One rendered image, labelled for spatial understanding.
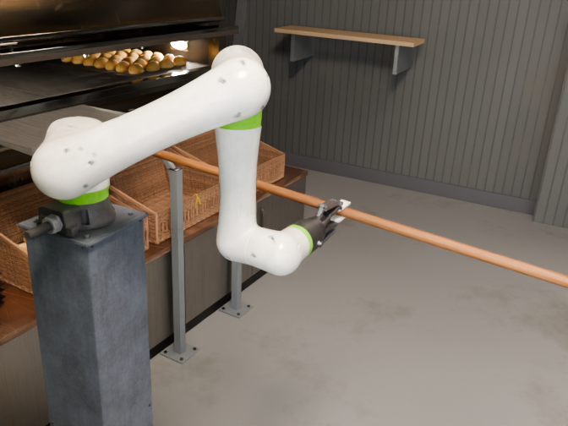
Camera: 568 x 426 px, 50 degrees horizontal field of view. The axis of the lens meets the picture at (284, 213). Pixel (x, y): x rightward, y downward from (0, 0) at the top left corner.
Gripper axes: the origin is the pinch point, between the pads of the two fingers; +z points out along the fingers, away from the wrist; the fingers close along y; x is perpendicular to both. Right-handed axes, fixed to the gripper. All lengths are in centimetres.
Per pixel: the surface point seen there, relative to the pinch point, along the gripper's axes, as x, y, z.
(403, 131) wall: -89, 66, 331
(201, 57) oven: -166, 0, 150
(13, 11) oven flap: -157, -34, 13
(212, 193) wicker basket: -102, 48, 78
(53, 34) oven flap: -151, -25, 27
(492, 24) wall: -38, -29, 334
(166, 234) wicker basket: -101, 58, 42
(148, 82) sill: -153, 4, 88
